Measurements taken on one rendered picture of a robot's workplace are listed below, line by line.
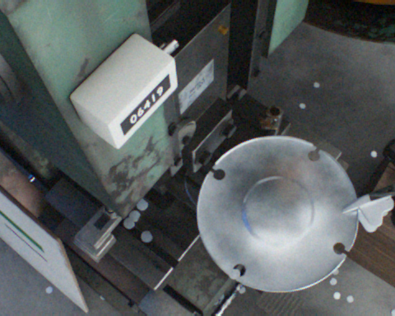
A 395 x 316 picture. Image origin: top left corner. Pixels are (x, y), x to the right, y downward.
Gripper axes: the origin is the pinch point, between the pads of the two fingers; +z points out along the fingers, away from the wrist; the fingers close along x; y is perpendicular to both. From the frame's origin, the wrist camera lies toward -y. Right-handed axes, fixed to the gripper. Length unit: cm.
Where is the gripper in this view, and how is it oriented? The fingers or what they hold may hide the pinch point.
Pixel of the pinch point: (346, 206)
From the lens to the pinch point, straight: 89.4
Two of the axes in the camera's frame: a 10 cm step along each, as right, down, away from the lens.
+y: 2.5, 9.1, -3.2
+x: 0.4, 3.2, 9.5
